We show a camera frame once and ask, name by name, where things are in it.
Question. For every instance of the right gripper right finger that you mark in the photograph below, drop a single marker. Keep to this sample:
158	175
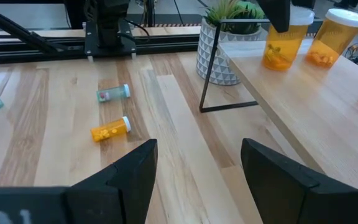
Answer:
278	193

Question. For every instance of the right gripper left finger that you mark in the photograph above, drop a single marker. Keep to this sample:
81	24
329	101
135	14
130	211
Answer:
129	186

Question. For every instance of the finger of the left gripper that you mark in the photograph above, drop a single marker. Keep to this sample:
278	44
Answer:
303	3
277	14

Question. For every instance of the large orange pill bottle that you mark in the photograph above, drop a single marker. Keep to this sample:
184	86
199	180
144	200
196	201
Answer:
281	49
331	40

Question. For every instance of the small orange pill bottle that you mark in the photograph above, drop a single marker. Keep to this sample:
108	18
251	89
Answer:
109	130

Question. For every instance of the green bottle with pink pill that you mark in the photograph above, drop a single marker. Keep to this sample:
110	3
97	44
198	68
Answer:
115	92

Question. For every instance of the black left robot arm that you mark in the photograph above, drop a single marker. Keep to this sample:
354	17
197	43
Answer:
107	18

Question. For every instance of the wooden shelf black metal legs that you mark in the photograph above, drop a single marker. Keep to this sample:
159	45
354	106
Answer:
322	124

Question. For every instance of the green plant in patterned pot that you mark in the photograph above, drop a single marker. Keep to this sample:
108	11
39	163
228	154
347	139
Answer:
219	62

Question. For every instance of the black aluminium rig frame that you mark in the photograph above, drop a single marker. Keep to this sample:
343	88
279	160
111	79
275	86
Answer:
166	43

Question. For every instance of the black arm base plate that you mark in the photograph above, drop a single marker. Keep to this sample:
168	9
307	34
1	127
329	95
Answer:
126	46

